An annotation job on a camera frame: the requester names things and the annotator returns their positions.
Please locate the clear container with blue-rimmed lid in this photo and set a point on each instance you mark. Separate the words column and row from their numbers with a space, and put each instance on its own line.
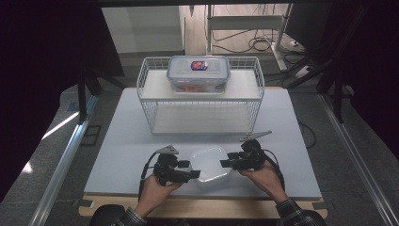
column 197, row 75

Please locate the black curtain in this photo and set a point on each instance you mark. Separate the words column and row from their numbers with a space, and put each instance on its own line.
column 376, row 62
column 37, row 78

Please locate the black metal stand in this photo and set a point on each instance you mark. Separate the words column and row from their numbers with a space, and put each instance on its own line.
column 82, row 94
column 338, row 97

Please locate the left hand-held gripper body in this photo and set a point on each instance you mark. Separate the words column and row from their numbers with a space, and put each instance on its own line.
column 167, row 171

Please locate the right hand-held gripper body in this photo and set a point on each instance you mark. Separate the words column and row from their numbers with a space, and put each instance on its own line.
column 251, row 157

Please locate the white desk with metal legs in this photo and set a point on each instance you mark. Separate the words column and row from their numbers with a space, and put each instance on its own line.
column 244, row 22

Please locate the aluminium rail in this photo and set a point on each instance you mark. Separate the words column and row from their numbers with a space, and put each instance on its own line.
column 357, row 163
column 62, row 163

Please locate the person's right hand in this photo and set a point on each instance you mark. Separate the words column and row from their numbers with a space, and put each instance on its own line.
column 266, row 182

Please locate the person's left hand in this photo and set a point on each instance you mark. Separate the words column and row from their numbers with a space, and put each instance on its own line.
column 156, row 194

